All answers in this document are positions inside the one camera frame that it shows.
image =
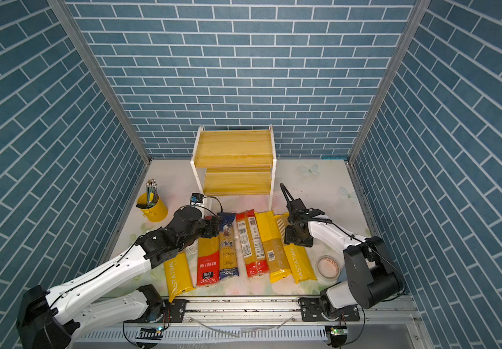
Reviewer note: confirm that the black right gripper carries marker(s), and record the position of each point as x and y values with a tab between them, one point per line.
289	237

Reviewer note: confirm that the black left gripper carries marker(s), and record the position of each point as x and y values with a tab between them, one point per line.
212	227

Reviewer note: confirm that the plain yellow pasta package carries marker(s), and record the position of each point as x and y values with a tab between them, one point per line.
278	265

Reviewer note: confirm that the yellow pastatime pasta package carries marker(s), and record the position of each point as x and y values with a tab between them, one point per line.
297	256
178	276

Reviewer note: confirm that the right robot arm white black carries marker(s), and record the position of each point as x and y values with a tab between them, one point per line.
371	277

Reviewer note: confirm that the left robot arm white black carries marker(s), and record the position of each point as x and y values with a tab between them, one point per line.
56	317

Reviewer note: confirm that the red yellow spaghetti package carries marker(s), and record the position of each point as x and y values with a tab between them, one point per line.
208	261

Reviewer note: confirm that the blue spaghetti package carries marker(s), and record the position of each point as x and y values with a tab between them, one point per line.
227	246

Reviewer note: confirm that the round tape roll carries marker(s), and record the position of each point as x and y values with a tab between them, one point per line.
327	269

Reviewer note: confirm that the red labelled spaghetti package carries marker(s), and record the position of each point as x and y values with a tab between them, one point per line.
252	249

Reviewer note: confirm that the yellow pen holder cup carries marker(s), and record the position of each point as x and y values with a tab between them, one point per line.
155	213

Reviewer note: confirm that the white frame wooden shelf rack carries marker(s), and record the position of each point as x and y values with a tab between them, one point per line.
235	162

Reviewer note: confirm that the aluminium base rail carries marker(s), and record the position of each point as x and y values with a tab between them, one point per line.
269	322

